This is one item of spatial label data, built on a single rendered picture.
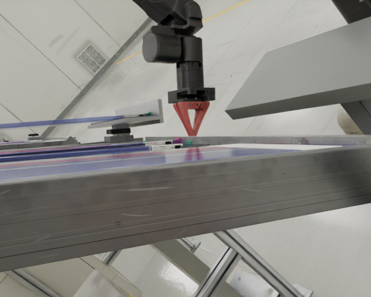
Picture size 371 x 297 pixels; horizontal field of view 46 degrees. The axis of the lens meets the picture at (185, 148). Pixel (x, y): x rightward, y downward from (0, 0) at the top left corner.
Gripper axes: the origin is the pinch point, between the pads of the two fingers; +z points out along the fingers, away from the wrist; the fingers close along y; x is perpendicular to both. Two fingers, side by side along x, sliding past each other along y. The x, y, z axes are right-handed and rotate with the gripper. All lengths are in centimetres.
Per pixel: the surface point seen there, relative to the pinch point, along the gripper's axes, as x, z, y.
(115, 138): -11.0, 0.8, -18.9
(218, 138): -3.0, 0.9, 15.5
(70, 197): -36, 3, 49
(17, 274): -29, 52, -92
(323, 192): -11, 6, 49
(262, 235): 58, 42, -56
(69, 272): -9, 56, -96
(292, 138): -2.8, 0.7, 35.0
